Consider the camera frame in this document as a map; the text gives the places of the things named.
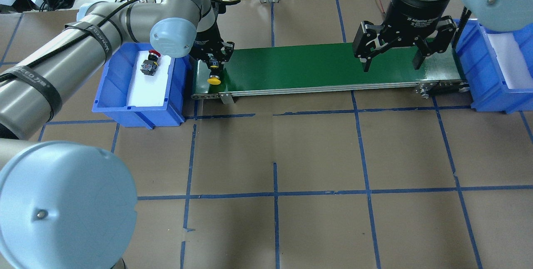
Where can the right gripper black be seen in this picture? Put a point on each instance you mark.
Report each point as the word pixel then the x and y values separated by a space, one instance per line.
pixel 410 13

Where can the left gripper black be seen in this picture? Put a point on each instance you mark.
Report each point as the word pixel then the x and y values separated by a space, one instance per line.
pixel 209 36

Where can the yellow push button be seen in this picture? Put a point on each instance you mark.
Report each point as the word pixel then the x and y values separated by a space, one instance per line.
pixel 215 71

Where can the red push button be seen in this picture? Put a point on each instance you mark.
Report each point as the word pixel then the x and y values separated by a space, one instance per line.
pixel 151 63

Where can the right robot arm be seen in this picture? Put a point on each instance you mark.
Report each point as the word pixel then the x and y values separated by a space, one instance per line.
pixel 497 15

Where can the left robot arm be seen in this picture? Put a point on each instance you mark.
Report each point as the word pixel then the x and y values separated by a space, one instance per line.
pixel 66 205

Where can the green conveyor belt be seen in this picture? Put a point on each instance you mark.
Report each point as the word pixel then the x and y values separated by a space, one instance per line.
pixel 328 67

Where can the white foam pad left bin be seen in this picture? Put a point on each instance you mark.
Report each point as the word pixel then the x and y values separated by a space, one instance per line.
pixel 145 90

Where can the white foam pad bin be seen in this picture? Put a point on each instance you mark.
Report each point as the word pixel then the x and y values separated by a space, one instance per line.
pixel 145 90
pixel 511 60

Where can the blue bin left side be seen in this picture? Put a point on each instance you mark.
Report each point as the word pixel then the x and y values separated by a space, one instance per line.
pixel 110 98

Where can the blue bin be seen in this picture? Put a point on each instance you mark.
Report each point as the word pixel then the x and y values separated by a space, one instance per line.
pixel 110 98
pixel 498 67

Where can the blue bin right side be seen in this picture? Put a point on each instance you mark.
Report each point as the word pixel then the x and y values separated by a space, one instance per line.
pixel 498 67

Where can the white foam pad right bin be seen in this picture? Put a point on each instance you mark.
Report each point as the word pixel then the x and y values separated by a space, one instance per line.
pixel 511 60

